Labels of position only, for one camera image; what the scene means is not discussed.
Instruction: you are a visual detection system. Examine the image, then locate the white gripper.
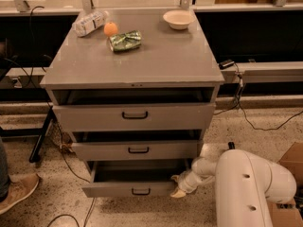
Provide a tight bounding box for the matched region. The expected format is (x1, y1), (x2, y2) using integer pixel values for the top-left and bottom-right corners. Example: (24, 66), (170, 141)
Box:
(170, 170), (202, 199)

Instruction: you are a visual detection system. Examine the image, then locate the grey bottom drawer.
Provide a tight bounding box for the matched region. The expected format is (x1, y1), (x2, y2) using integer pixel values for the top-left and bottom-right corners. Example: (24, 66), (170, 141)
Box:
(82, 158), (192, 198)

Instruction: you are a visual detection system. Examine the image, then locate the grey drawer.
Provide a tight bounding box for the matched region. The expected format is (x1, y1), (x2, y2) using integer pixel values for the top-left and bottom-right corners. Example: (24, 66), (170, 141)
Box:
(72, 140), (202, 161)
(53, 103), (215, 131)
(82, 158), (192, 198)

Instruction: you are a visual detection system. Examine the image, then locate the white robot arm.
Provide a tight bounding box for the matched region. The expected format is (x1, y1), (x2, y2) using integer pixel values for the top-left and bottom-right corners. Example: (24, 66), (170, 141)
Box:
(170, 149), (296, 227)

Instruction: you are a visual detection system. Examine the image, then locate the grey middle drawer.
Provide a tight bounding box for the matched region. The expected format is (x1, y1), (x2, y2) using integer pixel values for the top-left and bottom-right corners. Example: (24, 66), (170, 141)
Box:
(72, 140), (202, 161)

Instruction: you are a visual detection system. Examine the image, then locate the grey top drawer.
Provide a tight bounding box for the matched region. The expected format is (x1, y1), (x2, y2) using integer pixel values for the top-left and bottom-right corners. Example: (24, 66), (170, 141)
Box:
(53, 103), (215, 131)

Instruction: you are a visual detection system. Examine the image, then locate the grey drawer cabinet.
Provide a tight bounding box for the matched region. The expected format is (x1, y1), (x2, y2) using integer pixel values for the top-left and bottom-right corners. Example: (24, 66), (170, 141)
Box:
(39, 7), (225, 175)

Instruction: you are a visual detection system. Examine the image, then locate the black metal floor bar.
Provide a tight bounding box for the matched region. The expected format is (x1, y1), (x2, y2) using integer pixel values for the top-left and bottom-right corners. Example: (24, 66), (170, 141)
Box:
(228, 142), (235, 149)

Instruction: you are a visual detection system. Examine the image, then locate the brown cardboard box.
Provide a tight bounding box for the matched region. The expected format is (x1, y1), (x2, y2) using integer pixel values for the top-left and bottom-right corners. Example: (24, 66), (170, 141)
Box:
(268, 143), (303, 227)

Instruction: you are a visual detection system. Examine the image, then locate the small black device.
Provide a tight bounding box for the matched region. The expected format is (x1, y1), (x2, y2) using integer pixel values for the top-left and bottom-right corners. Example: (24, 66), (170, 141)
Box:
(219, 60), (235, 70)

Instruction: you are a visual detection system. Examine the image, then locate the black table leg left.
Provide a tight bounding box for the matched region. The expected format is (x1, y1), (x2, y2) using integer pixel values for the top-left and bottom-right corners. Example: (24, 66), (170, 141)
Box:
(0, 108), (54, 163)

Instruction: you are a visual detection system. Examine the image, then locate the crushed green can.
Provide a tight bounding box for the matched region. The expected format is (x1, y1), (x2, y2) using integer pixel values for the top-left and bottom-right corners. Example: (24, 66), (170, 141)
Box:
(109, 30), (142, 52)

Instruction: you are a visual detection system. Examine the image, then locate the tan shoe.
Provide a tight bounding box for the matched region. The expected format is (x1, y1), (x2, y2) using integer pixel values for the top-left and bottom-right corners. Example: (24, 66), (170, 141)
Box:
(0, 173), (40, 215)

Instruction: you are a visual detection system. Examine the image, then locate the orange fruit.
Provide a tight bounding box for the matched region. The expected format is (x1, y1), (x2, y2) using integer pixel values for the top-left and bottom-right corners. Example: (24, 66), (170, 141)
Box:
(103, 22), (118, 37)

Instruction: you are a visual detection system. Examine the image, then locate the blue jeans leg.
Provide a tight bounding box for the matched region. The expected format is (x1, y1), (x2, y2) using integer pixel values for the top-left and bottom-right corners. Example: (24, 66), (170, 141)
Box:
(0, 138), (10, 202)

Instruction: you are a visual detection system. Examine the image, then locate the clear plastic water bottle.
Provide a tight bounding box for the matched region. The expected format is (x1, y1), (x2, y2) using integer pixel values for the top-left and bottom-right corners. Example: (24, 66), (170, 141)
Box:
(72, 10), (109, 37)

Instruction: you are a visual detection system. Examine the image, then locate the black floor cable left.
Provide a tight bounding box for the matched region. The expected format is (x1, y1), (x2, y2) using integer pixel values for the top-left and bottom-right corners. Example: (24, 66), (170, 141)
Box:
(46, 120), (98, 227)

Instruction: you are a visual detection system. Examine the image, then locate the black cable right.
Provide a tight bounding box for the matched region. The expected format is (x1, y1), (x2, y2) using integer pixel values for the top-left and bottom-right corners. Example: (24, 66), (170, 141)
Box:
(213, 63), (303, 132)

